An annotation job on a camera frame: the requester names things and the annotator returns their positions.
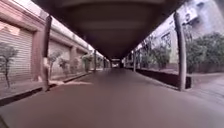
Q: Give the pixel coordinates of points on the dark low kerb wall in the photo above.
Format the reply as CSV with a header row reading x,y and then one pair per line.
x,y
163,77

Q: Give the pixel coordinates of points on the reddish-brown paved walkway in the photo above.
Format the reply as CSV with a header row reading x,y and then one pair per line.
x,y
116,100

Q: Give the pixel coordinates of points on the grey paved side ground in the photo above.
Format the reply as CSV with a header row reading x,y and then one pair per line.
x,y
208,85

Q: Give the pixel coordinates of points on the row of small trees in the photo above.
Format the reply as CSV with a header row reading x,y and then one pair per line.
x,y
6,60

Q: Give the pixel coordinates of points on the grey building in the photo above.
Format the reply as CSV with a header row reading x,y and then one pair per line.
x,y
196,23

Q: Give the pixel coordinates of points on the dark walkway canopy roof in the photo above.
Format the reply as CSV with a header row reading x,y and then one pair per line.
x,y
113,23

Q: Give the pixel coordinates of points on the dark low kerb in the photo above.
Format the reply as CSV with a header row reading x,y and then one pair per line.
x,y
20,95

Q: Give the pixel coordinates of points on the paved side strip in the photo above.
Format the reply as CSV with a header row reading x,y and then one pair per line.
x,y
20,86

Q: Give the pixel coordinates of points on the row of canopy posts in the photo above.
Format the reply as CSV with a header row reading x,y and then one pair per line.
x,y
181,50
46,50

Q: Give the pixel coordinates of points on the row of green bushes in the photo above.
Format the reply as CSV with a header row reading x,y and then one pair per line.
x,y
203,50

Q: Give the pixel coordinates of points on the building with roller shutters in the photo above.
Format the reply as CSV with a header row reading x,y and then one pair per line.
x,y
20,50

